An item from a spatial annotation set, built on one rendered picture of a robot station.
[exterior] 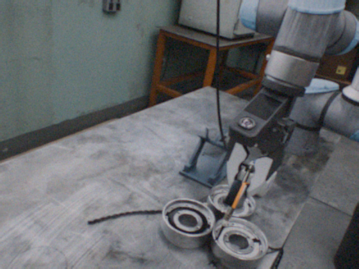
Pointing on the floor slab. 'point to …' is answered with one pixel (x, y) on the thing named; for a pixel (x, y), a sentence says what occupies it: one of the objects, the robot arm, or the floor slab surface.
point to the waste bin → (349, 244)
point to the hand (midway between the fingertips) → (240, 188)
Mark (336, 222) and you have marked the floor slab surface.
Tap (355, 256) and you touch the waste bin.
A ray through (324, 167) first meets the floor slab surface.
